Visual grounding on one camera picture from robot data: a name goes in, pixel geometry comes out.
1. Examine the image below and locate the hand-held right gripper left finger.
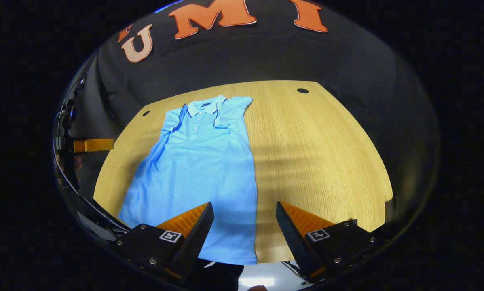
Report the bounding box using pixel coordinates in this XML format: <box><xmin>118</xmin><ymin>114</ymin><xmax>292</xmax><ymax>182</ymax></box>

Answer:
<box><xmin>111</xmin><ymin>201</ymin><xmax>215</xmax><ymax>282</ymax></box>

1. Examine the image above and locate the dark cloth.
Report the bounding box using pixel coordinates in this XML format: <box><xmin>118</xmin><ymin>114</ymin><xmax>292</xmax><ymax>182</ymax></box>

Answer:
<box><xmin>184</xmin><ymin>259</ymin><xmax>245</xmax><ymax>291</ymax></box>

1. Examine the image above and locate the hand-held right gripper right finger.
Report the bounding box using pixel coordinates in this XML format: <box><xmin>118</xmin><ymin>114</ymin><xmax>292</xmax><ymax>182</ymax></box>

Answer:
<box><xmin>275</xmin><ymin>200</ymin><xmax>375</xmax><ymax>284</ymax></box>

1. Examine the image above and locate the light blue T-shirt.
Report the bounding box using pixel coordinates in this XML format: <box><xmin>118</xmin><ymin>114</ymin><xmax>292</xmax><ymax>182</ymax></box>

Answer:
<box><xmin>118</xmin><ymin>95</ymin><xmax>259</xmax><ymax>266</ymax></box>

